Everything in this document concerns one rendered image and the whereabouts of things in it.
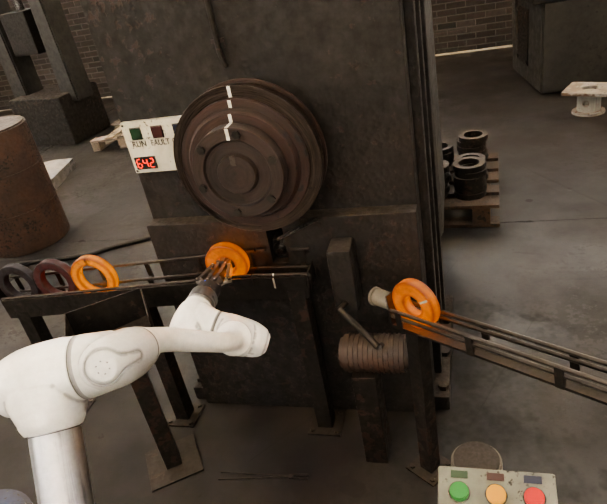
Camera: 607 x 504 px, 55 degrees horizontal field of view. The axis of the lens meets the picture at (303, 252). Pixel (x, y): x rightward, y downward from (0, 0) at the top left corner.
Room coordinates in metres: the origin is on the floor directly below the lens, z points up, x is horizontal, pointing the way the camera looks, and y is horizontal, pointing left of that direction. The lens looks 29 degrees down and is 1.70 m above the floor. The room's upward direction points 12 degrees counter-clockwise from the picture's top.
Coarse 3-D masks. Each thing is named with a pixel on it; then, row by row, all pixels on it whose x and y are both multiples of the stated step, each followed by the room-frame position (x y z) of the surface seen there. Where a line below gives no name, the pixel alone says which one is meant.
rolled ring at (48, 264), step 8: (40, 264) 2.00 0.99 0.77; (48, 264) 1.99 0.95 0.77; (56, 264) 1.98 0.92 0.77; (64, 264) 1.99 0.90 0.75; (40, 272) 2.01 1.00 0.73; (64, 272) 1.97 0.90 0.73; (40, 280) 2.01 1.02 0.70; (72, 280) 1.96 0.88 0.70; (40, 288) 2.02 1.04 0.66; (48, 288) 2.02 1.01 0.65; (72, 288) 1.97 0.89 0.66
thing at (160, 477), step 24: (72, 312) 1.69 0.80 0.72; (96, 312) 1.71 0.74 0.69; (120, 312) 1.73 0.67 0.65; (144, 312) 1.75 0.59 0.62; (144, 384) 1.61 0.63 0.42; (144, 408) 1.60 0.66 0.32; (168, 432) 1.61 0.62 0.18; (168, 456) 1.60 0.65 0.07; (192, 456) 1.64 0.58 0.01; (168, 480) 1.54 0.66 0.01
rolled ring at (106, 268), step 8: (88, 256) 1.94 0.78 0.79; (96, 256) 1.94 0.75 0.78; (72, 264) 1.95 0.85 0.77; (80, 264) 1.94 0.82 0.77; (88, 264) 1.93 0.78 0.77; (96, 264) 1.91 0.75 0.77; (104, 264) 1.91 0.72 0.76; (72, 272) 1.95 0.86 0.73; (80, 272) 1.96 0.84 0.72; (104, 272) 1.91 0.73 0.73; (112, 272) 1.91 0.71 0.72; (80, 280) 1.95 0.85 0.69; (112, 280) 1.90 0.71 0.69; (80, 288) 1.95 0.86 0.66; (88, 288) 1.95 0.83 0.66; (96, 288) 1.96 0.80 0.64
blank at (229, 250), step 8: (216, 248) 1.75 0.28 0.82; (224, 248) 1.74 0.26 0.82; (232, 248) 1.73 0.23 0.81; (240, 248) 1.75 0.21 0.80; (208, 256) 1.76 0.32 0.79; (216, 256) 1.75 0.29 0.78; (224, 256) 1.74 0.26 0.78; (232, 256) 1.73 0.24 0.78; (240, 256) 1.72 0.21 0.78; (208, 264) 1.76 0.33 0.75; (240, 264) 1.73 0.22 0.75; (248, 264) 1.73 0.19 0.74; (232, 272) 1.74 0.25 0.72; (240, 272) 1.73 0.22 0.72
